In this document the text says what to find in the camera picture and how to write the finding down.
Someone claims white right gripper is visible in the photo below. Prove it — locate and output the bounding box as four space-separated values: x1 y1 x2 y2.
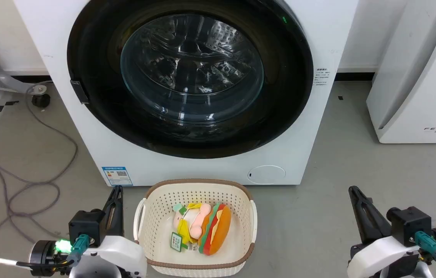
347 186 422 278

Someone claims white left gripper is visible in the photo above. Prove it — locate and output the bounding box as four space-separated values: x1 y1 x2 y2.
69 186 147 278

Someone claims round black glass washer door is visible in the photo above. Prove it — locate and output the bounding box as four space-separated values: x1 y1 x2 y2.
67 0 314 159

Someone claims white front-load washing machine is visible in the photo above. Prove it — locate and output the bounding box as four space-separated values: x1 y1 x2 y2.
13 0 359 187

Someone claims blue energy label sticker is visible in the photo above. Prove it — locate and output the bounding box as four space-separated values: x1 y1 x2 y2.
101 166 134 186

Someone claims cream perforated laundry basket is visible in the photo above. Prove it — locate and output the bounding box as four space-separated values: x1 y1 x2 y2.
133 178 258 278

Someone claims green and white hang tag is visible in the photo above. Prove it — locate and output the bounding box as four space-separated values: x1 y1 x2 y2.
170 232 188 252

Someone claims yellow and pink plush doll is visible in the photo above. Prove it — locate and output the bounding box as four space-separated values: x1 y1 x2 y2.
172 203 211 244

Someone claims plush hamburger toy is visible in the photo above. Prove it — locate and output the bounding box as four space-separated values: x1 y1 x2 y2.
198 203 232 256

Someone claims oval white filter cover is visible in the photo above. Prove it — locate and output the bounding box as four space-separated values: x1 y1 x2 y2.
247 165 286 185

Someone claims white standing appliance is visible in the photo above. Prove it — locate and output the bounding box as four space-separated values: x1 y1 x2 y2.
366 0 436 144

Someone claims black caster wheel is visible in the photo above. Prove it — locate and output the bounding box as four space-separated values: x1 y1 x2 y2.
31 93 51 108

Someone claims small printed text sticker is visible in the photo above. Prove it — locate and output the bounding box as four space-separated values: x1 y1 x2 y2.
316 68 331 86

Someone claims teal left camera cable plug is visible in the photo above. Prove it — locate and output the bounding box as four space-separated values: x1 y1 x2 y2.
66 234 90 268

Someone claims teal camera cable plug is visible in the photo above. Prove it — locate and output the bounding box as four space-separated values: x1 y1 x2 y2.
414 231 436 265
66 234 90 268

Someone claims teal right camera cable plug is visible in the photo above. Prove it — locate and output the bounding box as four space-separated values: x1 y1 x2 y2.
414 231 436 265

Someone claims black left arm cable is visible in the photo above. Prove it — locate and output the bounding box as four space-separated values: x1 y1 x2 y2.
0 256 75 271

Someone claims grey floor cable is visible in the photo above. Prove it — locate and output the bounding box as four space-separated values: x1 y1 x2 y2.
0 83 79 264

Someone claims black door latch handle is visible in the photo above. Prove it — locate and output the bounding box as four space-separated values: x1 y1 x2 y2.
70 79 89 105

